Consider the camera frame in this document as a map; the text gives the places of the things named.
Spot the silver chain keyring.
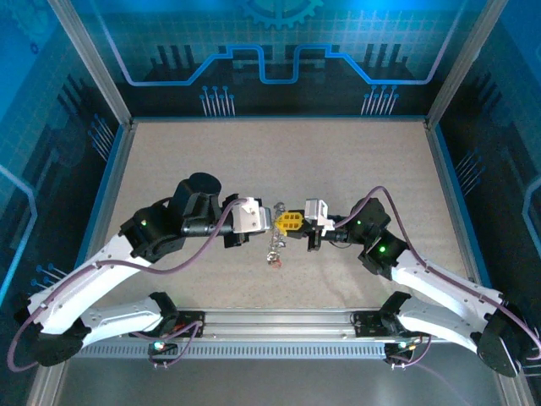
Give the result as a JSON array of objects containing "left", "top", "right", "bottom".
[{"left": 265, "top": 201, "right": 289, "bottom": 270}]

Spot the small circuit board with LED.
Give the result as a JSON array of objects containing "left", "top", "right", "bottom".
[
  {"left": 147, "top": 332, "right": 179, "bottom": 368},
  {"left": 383, "top": 337, "right": 419, "bottom": 370}
]

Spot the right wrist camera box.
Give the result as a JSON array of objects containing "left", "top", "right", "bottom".
[{"left": 303, "top": 197, "right": 336, "bottom": 227}]

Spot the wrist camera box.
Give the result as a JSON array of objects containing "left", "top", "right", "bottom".
[
  {"left": 231, "top": 196, "right": 272, "bottom": 233},
  {"left": 303, "top": 197, "right": 336, "bottom": 227}
]

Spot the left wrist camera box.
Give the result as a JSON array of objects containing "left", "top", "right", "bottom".
[{"left": 231, "top": 196, "right": 272, "bottom": 233}]

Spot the aluminium side rail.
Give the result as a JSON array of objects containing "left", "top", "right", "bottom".
[
  {"left": 69, "top": 120, "right": 137, "bottom": 308},
  {"left": 424, "top": 119, "right": 491, "bottom": 306}
]

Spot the aluminium mounting rail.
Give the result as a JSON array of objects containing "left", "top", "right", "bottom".
[{"left": 49, "top": 306, "right": 511, "bottom": 344}]

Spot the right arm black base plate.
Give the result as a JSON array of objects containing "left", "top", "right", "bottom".
[{"left": 350, "top": 310, "right": 443, "bottom": 338}]

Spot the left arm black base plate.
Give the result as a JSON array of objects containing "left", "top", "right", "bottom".
[{"left": 128, "top": 310, "right": 207, "bottom": 338}]

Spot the slotted grey cable duct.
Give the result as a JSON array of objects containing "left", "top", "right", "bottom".
[{"left": 67, "top": 343, "right": 392, "bottom": 360}]

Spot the aluminium frame post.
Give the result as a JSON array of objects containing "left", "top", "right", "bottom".
[
  {"left": 424, "top": 0, "right": 508, "bottom": 130},
  {"left": 46, "top": 0, "right": 137, "bottom": 128}
]

